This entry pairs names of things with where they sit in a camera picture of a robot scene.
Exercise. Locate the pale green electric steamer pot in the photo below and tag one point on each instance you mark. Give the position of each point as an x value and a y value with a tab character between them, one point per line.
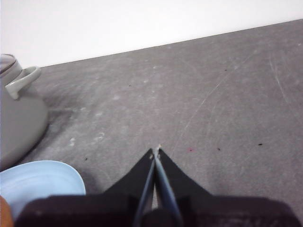
21	118

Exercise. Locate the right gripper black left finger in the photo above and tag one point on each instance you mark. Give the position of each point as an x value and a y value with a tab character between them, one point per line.
82	210

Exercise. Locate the brown potato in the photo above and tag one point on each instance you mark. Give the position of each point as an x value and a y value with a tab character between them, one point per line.
4	212

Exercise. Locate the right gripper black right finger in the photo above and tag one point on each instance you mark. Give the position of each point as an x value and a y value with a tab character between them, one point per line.
225	212

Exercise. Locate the blue round plate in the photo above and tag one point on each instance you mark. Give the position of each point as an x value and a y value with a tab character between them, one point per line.
40	179

